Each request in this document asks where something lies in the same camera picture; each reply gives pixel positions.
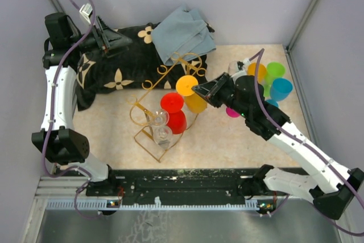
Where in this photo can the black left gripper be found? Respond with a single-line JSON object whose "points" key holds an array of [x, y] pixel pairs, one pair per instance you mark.
{"points": [[118, 41]]}

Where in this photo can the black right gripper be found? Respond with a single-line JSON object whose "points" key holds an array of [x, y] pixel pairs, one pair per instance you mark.
{"points": [[209, 89]]}

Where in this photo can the magenta wine glass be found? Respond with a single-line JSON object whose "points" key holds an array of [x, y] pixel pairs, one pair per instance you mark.
{"points": [[232, 113]]}

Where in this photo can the orange yellow wine glass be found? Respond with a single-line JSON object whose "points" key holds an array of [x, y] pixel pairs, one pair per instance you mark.
{"points": [[193, 101]]}

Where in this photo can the clear wine glass back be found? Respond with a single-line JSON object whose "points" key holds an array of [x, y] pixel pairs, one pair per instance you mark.
{"points": [[236, 67]]}

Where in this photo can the clear wine glass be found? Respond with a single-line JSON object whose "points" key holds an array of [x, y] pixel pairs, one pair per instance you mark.
{"points": [[162, 136], [236, 67], [158, 118]]}

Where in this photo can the green wine glass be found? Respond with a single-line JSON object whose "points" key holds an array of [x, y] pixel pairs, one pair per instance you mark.
{"points": [[274, 70]]}

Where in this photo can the blue wine glass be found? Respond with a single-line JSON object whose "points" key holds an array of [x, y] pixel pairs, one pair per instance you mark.
{"points": [[279, 90]]}

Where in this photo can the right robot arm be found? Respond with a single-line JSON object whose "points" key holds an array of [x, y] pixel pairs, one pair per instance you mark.
{"points": [[328, 185]]}

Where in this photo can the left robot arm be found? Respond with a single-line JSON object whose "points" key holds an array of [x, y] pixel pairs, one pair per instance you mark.
{"points": [[57, 139]]}

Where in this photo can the red wine glass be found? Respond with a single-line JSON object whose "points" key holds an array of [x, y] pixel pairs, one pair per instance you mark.
{"points": [[173, 103]]}

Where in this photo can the clear wine glass middle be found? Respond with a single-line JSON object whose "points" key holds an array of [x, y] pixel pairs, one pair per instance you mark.
{"points": [[158, 118]]}

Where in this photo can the clear wine glass front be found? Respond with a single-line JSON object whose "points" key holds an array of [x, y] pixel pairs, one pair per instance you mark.
{"points": [[162, 136]]}

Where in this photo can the black cream flower blanket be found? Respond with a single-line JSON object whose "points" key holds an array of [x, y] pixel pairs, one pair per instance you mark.
{"points": [[137, 66]]}

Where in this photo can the grey blue folded cloth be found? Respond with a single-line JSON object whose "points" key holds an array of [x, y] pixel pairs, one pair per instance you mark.
{"points": [[182, 33]]}

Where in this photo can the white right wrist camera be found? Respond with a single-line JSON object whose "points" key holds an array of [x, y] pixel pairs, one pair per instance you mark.
{"points": [[246, 62]]}

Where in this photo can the gold wire glass rack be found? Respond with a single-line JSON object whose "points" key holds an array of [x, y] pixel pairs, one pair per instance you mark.
{"points": [[148, 112]]}

